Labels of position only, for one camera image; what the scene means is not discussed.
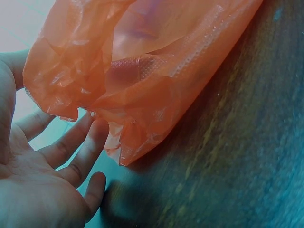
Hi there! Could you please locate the person's left hand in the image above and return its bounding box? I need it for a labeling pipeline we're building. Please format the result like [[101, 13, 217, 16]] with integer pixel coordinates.
[[0, 49, 110, 228]]

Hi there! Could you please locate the orange translucent plastic bag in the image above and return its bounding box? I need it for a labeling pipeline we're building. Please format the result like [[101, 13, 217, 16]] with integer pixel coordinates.
[[22, 0, 265, 167]]

